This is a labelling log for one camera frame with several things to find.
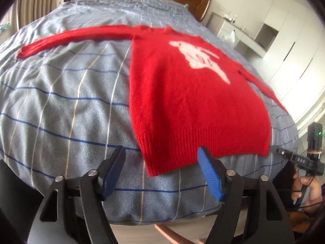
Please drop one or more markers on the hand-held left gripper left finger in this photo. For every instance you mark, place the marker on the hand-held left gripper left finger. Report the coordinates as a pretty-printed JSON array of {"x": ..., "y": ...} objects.
[{"x": 114, "y": 175}]

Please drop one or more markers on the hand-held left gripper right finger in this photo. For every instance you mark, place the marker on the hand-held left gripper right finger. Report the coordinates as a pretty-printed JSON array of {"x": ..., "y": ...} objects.
[{"x": 210, "y": 175}]

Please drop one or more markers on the red knit sweater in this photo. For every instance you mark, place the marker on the red knit sweater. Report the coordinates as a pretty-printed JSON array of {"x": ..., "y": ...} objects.
[{"x": 188, "y": 101}]

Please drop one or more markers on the person's right hand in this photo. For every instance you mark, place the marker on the person's right hand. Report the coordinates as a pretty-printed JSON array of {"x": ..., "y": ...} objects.
[{"x": 313, "y": 190}]

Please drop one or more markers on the grey plaid duvet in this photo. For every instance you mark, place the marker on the grey plaid duvet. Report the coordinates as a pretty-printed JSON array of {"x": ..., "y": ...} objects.
[{"x": 76, "y": 94}]

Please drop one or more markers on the white wardrobe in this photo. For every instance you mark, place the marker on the white wardrobe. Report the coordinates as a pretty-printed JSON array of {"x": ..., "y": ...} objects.
[{"x": 292, "y": 43}]

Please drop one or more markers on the white desk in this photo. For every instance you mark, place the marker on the white desk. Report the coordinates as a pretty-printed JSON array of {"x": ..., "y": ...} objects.
[{"x": 228, "y": 30}]

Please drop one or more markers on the plastic bottle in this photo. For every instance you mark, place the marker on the plastic bottle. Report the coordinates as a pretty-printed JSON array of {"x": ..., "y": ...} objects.
[{"x": 234, "y": 19}]

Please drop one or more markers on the pile of windowsill clutter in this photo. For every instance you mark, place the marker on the pile of windowsill clutter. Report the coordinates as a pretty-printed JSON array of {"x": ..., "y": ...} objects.
[{"x": 3, "y": 27}]

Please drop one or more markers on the beige curtain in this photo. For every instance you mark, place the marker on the beige curtain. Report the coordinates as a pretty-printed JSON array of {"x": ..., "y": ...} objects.
[{"x": 38, "y": 2}]

